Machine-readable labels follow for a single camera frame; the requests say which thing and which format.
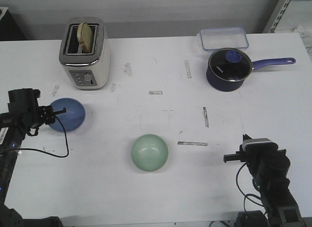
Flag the blue saucepan with handle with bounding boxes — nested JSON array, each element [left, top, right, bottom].
[[206, 58, 296, 92]]

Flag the grey metal shelf upright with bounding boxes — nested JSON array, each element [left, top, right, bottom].
[[262, 0, 293, 33]]

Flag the slice of toast bread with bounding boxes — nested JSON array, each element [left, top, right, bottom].
[[77, 22, 94, 53]]

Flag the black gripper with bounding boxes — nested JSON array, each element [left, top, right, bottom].
[[223, 134, 287, 164], [8, 88, 66, 136]]

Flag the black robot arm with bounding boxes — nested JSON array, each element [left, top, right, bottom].
[[223, 134, 306, 227], [0, 88, 66, 227]]

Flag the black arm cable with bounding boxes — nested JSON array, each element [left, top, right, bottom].
[[0, 114, 70, 158], [235, 163, 264, 213]]

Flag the glass pot lid blue knob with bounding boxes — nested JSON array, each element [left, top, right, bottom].
[[209, 48, 253, 82]]

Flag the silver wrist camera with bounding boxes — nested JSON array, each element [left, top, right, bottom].
[[242, 138, 272, 151]]

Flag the green bowl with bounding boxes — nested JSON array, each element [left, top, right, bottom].
[[131, 134, 169, 172]]

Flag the cream and chrome toaster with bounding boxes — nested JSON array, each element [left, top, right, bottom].
[[59, 17, 111, 90]]

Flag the clear plastic food container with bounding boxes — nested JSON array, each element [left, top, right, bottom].
[[196, 27, 249, 51]]

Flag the blue bowl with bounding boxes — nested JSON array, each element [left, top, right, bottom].
[[50, 98, 85, 132]]

